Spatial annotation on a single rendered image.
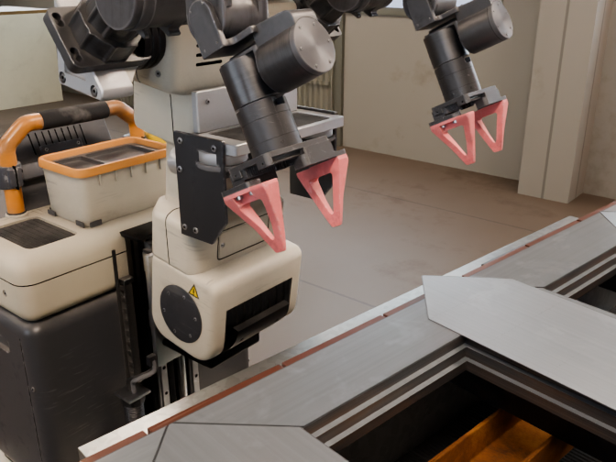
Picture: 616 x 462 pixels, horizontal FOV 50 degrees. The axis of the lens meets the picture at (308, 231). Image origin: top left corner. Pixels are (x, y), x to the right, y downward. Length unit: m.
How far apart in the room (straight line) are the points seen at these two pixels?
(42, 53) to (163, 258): 6.16
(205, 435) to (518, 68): 3.87
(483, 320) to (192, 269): 0.47
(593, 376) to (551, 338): 0.08
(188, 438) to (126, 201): 0.76
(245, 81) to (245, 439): 0.36
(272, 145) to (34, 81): 6.53
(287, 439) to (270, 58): 0.37
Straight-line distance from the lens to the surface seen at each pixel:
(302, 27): 0.67
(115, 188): 1.32
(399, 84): 4.76
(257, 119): 0.71
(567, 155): 4.05
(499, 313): 0.89
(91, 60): 0.90
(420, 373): 0.77
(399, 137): 4.82
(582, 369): 0.80
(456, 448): 0.87
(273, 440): 0.65
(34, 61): 7.18
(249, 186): 0.67
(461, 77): 1.05
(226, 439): 0.66
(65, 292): 1.26
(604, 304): 1.61
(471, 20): 1.04
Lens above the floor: 1.26
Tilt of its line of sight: 22 degrees down
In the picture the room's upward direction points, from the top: straight up
